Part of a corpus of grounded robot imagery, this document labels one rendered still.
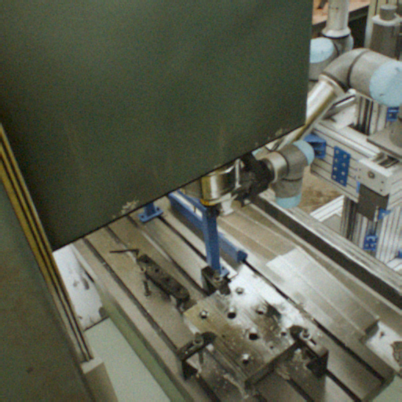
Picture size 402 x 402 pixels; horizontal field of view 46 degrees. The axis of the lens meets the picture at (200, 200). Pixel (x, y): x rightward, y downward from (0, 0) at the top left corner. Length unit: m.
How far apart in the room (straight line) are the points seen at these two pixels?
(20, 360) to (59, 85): 0.38
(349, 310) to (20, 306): 1.46
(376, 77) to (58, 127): 0.91
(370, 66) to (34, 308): 1.10
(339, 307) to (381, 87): 0.86
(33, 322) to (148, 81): 0.41
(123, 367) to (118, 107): 1.26
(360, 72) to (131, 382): 1.28
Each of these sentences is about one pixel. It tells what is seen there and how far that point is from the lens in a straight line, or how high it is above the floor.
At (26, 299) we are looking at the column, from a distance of 0.60.
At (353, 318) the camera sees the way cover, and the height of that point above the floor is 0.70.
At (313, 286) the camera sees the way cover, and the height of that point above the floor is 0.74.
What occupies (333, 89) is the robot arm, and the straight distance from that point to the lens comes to 1.48.
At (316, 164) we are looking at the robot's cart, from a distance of 2.27.
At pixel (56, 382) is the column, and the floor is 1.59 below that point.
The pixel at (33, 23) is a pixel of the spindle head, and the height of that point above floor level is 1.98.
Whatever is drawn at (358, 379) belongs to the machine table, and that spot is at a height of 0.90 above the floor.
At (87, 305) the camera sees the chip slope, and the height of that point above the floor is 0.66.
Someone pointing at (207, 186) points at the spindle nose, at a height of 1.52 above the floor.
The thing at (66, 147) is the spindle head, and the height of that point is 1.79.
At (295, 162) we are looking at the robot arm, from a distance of 1.31.
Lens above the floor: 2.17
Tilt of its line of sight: 39 degrees down
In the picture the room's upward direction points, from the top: 6 degrees counter-clockwise
